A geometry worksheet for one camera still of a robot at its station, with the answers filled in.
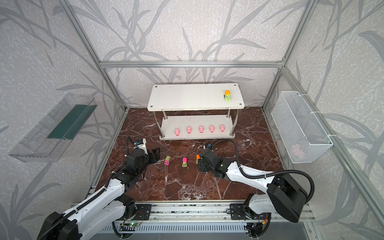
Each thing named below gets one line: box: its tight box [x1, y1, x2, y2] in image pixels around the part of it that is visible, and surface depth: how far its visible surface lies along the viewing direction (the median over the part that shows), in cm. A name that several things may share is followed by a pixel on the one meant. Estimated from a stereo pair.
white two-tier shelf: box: [147, 83, 245, 141], surface depth 84 cm
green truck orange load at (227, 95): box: [223, 90, 232, 101], surface depth 78 cm
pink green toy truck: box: [164, 155, 171, 166], surface depth 91 cm
